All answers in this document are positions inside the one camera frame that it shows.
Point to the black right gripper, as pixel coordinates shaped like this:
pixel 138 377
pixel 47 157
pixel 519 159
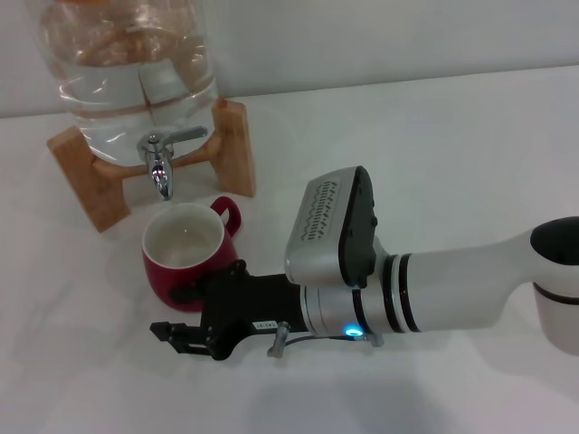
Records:
pixel 258 307

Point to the red cup white inside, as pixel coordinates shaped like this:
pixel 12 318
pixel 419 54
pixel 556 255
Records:
pixel 181 271

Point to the chrome faucet with lever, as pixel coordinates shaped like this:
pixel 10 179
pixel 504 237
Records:
pixel 158 172

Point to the wooden dispenser stand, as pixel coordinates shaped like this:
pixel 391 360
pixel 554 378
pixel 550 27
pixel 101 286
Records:
pixel 235 144

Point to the glass water dispenser jar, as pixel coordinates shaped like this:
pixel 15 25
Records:
pixel 122 81

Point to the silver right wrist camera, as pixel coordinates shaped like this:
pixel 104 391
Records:
pixel 325 226

